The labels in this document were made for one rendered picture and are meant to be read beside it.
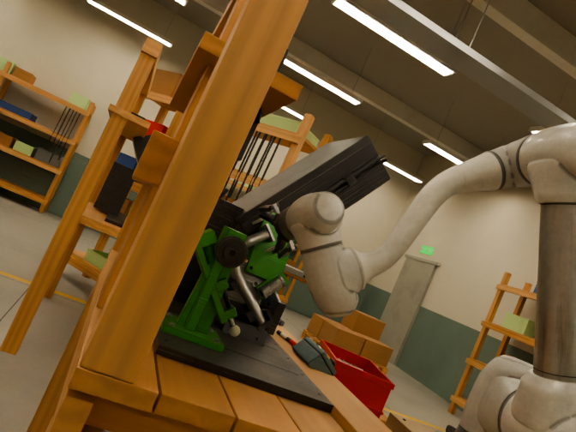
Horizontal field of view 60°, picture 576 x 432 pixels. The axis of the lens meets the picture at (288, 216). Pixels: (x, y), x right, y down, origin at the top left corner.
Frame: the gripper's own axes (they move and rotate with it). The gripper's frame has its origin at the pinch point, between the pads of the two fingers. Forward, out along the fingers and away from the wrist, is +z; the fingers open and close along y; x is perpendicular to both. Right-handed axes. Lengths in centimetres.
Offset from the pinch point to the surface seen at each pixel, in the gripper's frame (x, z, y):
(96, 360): 55, -50, -7
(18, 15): -48, 817, 536
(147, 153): 34, -50, 22
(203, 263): 25.9, -21.9, -0.3
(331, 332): -252, 535, -177
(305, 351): 1.6, 2.5, -36.5
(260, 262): 3.4, 4.2, -7.2
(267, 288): 5.5, 0.7, -14.7
